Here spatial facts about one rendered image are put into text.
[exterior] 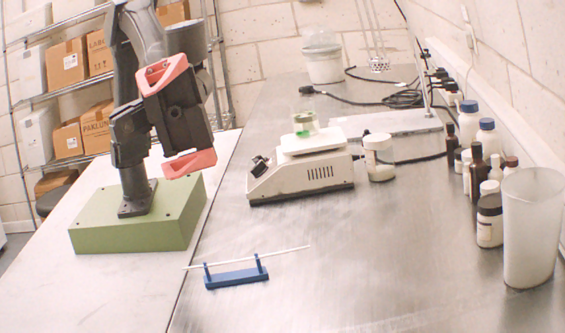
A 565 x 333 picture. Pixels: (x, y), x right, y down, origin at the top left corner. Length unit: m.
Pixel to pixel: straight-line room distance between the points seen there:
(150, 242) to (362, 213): 0.37
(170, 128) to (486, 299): 0.48
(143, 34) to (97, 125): 2.61
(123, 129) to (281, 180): 0.57
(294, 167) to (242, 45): 2.47
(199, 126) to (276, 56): 2.99
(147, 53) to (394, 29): 2.87
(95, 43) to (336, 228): 2.60
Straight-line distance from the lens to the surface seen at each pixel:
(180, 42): 0.90
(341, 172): 1.40
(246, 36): 3.81
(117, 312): 1.06
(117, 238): 1.29
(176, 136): 0.86
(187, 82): 0.83
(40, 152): 3.87
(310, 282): 1.06
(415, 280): 1.00
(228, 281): 1.09
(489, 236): 1.04
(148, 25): 1.07
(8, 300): 1.22
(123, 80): 1.23
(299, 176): 1.39
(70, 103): 4.15
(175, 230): 1.24
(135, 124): 0.88
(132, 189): 1.35
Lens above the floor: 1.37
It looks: 17 degrees down
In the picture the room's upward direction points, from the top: 10 degrees counter-clockwise
